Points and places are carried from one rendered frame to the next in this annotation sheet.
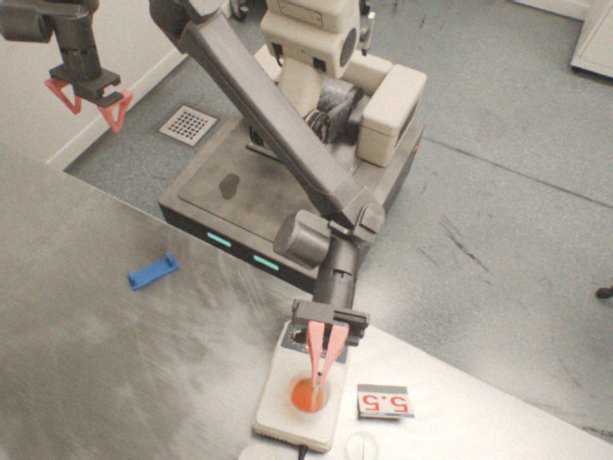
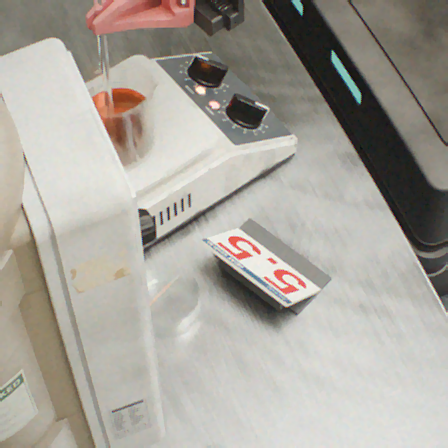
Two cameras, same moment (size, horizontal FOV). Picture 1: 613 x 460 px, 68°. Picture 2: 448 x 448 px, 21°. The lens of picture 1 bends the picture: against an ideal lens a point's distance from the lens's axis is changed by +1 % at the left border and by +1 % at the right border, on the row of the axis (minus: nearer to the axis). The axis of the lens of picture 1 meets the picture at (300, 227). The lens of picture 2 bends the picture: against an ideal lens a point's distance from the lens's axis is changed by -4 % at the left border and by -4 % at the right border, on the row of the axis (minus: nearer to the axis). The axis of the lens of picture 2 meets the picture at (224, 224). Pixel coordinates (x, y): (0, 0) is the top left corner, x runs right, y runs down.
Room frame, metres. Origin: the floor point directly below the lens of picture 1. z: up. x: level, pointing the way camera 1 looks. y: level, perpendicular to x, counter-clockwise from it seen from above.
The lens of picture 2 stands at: (-0.24, -0.48, 1.67)
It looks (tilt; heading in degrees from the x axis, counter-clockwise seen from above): 58 degrees down; 41
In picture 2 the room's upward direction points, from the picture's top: 1 degrees counter-clockwise
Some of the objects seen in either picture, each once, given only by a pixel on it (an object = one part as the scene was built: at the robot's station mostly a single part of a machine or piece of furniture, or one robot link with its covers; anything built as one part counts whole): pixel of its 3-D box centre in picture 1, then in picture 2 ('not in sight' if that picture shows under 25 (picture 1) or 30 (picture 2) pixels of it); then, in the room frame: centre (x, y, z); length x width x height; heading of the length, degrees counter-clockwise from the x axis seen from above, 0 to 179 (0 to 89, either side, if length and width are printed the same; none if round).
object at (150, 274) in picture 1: (151, 269); not in sight; (0.42, 0.30, 0.77); 0.10 x 0.03 x 0.04; 125
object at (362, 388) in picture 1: (384, 400); (267, 260); (0.18, -0.16, 0.77); 0.09 x 0.06 x 0.04; 89
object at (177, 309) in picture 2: (361, 449); (166, 300); (0.10, -0.12, 0.76); 0.06 x 0.06 x 0.02
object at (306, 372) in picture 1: (309, 395); (120, 113); (0.16, -0.03, 0.88); 0.07 x 0.06 x 0.08; 139
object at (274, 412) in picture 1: (301, 394); (121, 130); (0.17, -0.01, 0.83); 0.12 x 0.12 x 0.01; 77
